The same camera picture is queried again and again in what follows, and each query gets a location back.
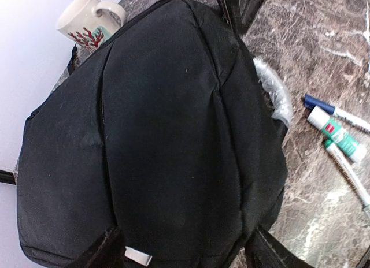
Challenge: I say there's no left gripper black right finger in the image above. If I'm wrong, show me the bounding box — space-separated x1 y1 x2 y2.
245 226 312 268

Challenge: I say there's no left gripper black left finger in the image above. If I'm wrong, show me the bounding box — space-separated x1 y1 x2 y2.
66 228 124 268

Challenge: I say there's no white glue stick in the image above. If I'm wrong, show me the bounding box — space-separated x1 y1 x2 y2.
307 106 367 163

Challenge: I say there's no blue cap white marker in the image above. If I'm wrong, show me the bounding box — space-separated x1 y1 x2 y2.
304 94 369 134

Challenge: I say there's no cream ceramic mug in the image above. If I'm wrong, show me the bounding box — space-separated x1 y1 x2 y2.
56 0 127 52

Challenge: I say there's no black student backpack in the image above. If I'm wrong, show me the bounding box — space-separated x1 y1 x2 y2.
16 0 287 267

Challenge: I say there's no white clear pen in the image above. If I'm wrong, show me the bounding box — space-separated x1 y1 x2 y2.
324 139 369 217

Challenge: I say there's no left black frame post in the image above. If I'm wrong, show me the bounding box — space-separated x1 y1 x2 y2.
0 170 16 185

